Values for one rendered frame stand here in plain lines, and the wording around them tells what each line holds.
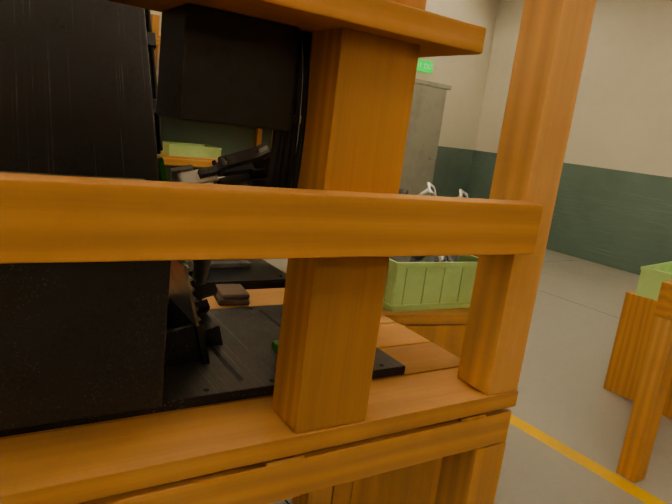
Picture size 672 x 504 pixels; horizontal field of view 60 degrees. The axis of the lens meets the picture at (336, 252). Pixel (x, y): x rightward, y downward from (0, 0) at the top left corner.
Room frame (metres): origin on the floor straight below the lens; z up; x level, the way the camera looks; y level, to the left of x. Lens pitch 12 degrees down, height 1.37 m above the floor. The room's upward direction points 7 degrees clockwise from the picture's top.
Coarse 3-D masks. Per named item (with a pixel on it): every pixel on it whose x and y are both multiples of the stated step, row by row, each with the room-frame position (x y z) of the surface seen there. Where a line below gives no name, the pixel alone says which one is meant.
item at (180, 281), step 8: (176, 264) 1.04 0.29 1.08; (184, 264) 1.01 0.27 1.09; (176, 272) 1.05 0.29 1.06; (184, 272) 1.00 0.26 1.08; (176, 280) 1.07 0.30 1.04; (184, 280) 1.01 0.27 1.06; (192, 280) 1.01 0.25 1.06; (176, 288) 1.08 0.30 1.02; (184, 288) 1.03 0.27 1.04; (192, 288) 1.01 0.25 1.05; (176, 296) 1.10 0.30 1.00; (184, 296) 1.04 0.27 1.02; (192, 296) 1.01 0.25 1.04; (176, 304) 1.11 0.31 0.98; (184, 304) 1.05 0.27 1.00; (192, 304) 1.01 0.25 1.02; (184, 312) 1.07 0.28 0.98; (192, 312) 1.01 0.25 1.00; (192, 320) 1.03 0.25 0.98; (200, 320) 1.02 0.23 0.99
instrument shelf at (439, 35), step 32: (128, 0) 0.85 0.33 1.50; (160, 0) 0.82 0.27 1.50; (192, 0) 0.79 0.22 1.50; (224, 0) 0.76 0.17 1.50; (256, 0) 0.74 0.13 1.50; (288, 0) 0.75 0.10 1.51; (320, 0) 0.78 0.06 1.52; (352, 0) 0.80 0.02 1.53; (384, 0) 0.83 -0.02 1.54; (384, 32) 0.85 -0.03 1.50; (416, 32) 0.87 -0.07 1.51; (448, 32) 0.90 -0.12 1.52; (480, 32) 0.93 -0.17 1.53
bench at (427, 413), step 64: (384, 320) 1.48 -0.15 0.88; (384, 384) 1.08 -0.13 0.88; (448, 384) 1.12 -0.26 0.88; (0, 448) 0.72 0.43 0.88; (64, 448) 0.73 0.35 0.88; (128, 448) 0.75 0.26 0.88; (192, 448) 0.77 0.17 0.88; (256, 448) 0.81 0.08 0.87; (320, 448) 0.87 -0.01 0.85; (384, 448) 0.95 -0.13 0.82; (448, 448) 1.04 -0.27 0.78
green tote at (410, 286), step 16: (464, 256) 2.16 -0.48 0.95; (400, 272) 1.85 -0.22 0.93; (416, 272) 1.89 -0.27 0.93; (432, 272) 1.92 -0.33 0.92; (448, 272) 1.95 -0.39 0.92; (464, 272) 1.99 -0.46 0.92; (400, 288) 1.86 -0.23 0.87; (416, 288) 1.89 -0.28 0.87; (432, 288) 1.93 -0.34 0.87; (448, 288) 1.96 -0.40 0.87; (464, 288) 2.00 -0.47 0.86; (384, 304) 1.87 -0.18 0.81; (400, 304) 1.86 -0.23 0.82; (416, 304) 1.89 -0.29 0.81; (432, 304) 1.93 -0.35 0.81; (448, 304) 1.96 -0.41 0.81; (464, 304) 2.00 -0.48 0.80
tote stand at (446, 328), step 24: (384, 312) 1.84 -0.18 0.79; (408, 312) 1.87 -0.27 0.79; (432, 312) 1.90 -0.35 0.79; (456, 312) 1.94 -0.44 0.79; (432, 336) 1.88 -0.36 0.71; (456, 336) 1.92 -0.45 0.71; (360, 480) 1.81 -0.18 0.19; (384, 480) 1.84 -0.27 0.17; (408, 480) 1.88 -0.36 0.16; (432, 480) 1.92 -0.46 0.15
